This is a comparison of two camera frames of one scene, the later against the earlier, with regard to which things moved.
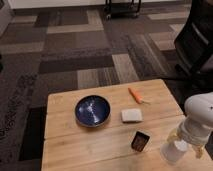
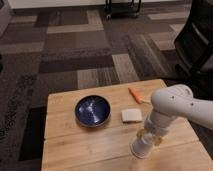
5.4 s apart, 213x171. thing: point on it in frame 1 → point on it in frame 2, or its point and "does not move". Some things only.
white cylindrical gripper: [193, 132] → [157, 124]
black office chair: [193, 47] does not move
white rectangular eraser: [131, 115] does not move
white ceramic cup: [173, 153] → [141, 146]
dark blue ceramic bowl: [92, 110] does not move
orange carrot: [137, 98] does not move
